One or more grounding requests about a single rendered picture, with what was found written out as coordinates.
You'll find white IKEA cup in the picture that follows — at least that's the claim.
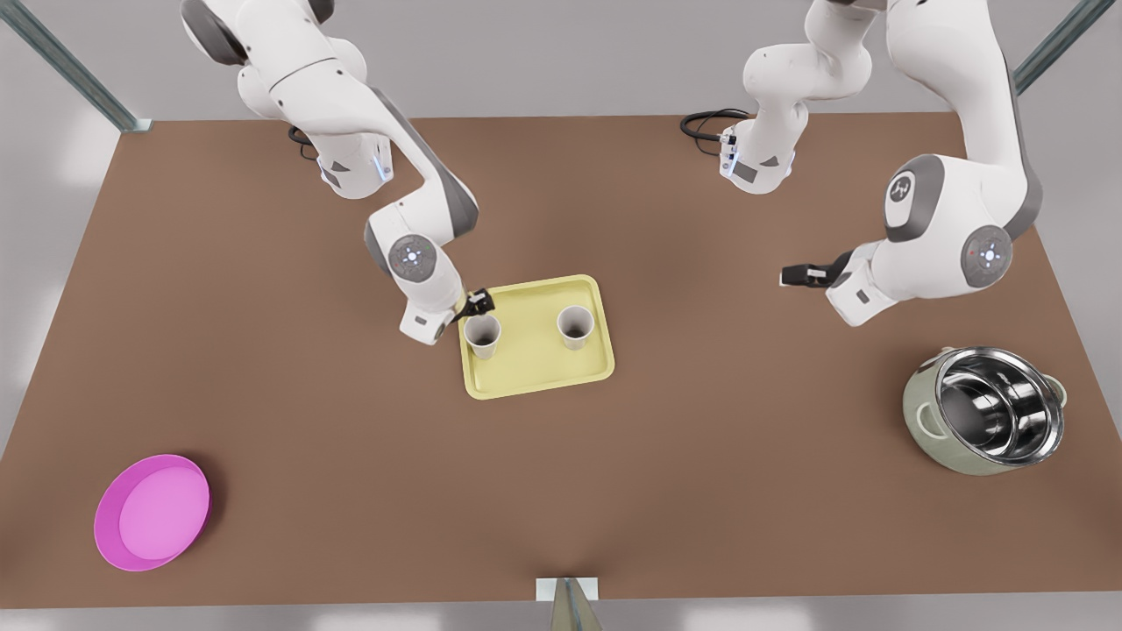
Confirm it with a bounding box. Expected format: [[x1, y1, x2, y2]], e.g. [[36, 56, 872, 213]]
[[557, 305, 596, 352], [464, 314, 503, 361]]

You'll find yellow rectangular tray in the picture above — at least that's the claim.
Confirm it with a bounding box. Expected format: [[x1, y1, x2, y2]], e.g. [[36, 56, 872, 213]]
[[457, 274, 616, 401]]

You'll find pale green steel pot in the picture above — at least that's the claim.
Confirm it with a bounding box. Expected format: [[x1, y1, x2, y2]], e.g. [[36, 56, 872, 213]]
[[902, 346, 1069, 478]]

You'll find pink round plate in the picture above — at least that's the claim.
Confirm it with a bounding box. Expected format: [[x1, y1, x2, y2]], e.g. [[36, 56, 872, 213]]
[[94, 453, 213, 573]]

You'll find silver frame post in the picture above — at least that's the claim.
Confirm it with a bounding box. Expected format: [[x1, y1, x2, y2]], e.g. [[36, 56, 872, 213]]
[[0, 0, 153, 135], [536, 576, 603, 631], [1013, 0, 1119, 96]]

